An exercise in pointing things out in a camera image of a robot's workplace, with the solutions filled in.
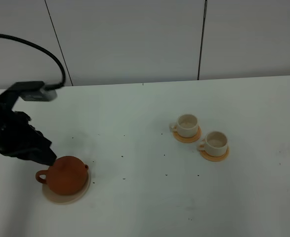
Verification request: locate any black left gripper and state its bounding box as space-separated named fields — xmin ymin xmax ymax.
xmin=0 ymin=81 xmax=57 ymax=166

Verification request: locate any orange saucer far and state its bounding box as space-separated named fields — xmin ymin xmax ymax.
xmin=173 ymin=126 xmax=202 ymax=143

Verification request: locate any brown clay teapot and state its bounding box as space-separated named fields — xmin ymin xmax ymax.
xmin=36 ymin=156 xmax=89 ymax=196

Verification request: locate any beige round teapot coaster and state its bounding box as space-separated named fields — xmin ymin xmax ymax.
xmin=42 ymin=171 xmax=91 ymax=205

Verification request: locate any white teacup near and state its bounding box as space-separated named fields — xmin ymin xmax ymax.
xmin=197 ymin=131 xmax=228 ymax=158

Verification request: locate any white teacup far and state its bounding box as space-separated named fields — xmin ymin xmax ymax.
xmin=169 ymin=114 xmax=199 ymax=138

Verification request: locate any orange saucer near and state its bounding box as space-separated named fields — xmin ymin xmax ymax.
xmin=199 ymin=147 xmax=230 ymax=162

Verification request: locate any orange saucer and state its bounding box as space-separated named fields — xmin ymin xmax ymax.
xmin=199 ymin=147 xmax=230 ymax=162
xmin=173 ymin=126 xmax=202 ymax=143

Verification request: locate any white teacup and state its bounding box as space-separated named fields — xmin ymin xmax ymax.
xmin=197 ymin=131 xmax=228 ymax=158
xmin=169 ymin=114 xmax=199 ymax=138

